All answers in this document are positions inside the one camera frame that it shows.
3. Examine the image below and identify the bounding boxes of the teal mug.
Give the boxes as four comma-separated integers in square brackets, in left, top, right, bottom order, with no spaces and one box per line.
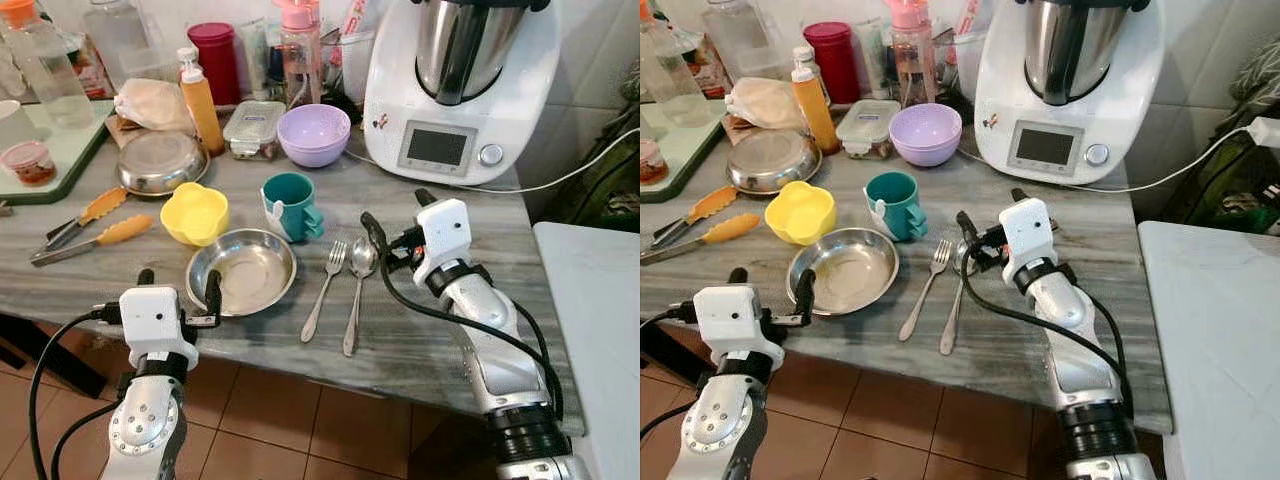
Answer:
[261,171,325,244]
[865,171,928,243]

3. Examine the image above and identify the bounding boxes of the steel spoon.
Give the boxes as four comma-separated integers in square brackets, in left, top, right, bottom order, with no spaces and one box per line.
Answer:
[342,237,378,358]
[940,240,976,357]

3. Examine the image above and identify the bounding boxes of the stainless steel plate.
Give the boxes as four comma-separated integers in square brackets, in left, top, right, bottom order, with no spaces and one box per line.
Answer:
[787,227,900,317]
[186,228,298,318]

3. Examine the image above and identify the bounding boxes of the steel fork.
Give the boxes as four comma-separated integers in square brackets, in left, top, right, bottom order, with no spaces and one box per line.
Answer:
[899,239,952,343]
[300,240,348,344]

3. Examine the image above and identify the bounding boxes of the orange tipped steel tongs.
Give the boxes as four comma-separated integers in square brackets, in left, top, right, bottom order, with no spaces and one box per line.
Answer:
[30,213,156,268]
[652,186,739,249]
[640,212,763,266]
[43,186,129,251]

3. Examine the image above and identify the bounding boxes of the yellow plastic bowl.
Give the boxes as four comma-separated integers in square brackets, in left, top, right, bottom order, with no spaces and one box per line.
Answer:
[765,181,837,247]
[160,181,231,248]

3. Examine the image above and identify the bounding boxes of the white kitchen cooking machine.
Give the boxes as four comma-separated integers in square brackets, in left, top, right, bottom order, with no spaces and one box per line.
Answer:
[362,0,561,188]
[973,0,1168,188]

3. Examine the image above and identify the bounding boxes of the purple plastic bowl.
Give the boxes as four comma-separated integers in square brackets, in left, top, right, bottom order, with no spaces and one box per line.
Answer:
[889,103,964,168]
[277,103,352,169]

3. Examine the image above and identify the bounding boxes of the stainless steel bowl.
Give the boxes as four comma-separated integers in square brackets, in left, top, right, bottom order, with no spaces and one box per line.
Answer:
[727,129,823,195]
[117,130,211,197]

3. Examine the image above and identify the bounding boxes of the green tray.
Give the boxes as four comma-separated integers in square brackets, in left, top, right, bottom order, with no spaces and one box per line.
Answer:
[640,100,728,204]
[0,100,113,206]

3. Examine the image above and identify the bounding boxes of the small clear jar red contents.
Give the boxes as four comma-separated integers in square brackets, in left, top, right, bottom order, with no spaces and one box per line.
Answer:
[640,138,671,186]
[0,140,58,187]

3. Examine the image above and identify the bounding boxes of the clear lidded food container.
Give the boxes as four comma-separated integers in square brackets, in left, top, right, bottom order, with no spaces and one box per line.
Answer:
[222,100,287,162]
[835,99,901,160]

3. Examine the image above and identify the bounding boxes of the dark green cloth bag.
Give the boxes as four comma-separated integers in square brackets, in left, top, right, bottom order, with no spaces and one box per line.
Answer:
[1160,40,1280,231]
[545,60,641,231]

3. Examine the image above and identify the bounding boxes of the beige plastic bag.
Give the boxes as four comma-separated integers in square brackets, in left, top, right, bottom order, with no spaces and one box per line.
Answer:
[725,77,809,132]
[113,78,196,134]

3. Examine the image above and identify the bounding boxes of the orange sauce bottle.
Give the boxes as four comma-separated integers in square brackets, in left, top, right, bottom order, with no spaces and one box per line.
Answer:
[176,47,226,158]
[791,46,841,156]

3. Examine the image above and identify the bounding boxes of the clear bottle pink cap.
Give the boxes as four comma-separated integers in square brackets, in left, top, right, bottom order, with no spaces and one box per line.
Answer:
[887,0,936,109]
[275,0,324,111]

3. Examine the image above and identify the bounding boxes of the white cup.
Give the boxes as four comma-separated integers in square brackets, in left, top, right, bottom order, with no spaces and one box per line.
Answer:
[0,100,36,151]

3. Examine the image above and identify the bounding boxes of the red canister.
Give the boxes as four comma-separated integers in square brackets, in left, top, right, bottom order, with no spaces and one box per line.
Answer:
[802,22,857,106]
[187,22,242,107]

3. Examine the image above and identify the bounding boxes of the clear bottle orange cap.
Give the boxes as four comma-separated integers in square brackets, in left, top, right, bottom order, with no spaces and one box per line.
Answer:
[0,0,96,131]
[640,0,706,129]

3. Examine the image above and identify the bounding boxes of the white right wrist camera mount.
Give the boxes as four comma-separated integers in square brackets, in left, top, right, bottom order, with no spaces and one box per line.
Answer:
[998,198,1058,286]
[412,198,474,288]

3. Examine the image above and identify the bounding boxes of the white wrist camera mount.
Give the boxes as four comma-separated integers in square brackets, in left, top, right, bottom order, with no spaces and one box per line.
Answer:
[412,198,474,288]
[693,284,786,371]
[998,198,1058,286]
[118,286,199,371]

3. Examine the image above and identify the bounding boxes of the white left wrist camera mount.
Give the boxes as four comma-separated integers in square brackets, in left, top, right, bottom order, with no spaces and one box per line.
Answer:
[118,286,199,371]
[693,284,786,371]

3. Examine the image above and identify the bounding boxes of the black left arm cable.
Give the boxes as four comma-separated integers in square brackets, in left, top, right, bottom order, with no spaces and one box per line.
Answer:
[640,400,701,441]
[50,398,126,480]
[28,306,123,480]
[640,306,701,331]

